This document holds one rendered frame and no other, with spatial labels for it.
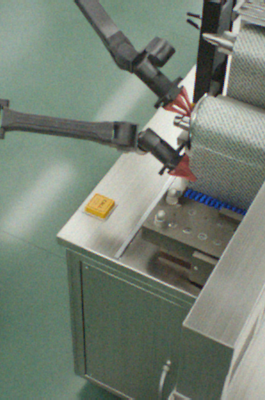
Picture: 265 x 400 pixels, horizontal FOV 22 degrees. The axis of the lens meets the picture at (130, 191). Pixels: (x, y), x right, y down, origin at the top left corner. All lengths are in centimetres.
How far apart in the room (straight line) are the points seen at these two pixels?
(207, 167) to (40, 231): 148
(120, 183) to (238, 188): 44
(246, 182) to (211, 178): 11
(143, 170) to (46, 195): 124
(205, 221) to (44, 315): 123
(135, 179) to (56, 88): 191
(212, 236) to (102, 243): 34
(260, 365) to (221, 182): 84
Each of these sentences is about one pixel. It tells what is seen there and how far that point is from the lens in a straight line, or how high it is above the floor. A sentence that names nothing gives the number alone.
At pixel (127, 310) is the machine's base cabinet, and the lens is 218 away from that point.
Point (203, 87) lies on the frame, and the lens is 224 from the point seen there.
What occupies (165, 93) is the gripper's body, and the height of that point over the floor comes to 130.
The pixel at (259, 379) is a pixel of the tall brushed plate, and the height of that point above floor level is 144.
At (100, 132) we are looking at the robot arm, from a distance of 195.
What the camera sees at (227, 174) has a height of 114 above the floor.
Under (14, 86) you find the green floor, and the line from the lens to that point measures 412.
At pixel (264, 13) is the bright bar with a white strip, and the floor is 145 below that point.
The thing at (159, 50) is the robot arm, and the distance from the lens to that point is 194.
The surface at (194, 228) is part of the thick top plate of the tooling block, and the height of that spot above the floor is 103.
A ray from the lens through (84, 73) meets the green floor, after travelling 419.
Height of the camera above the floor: 249
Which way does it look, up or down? 46 degrees down
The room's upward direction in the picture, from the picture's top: 2 degrees clockwise
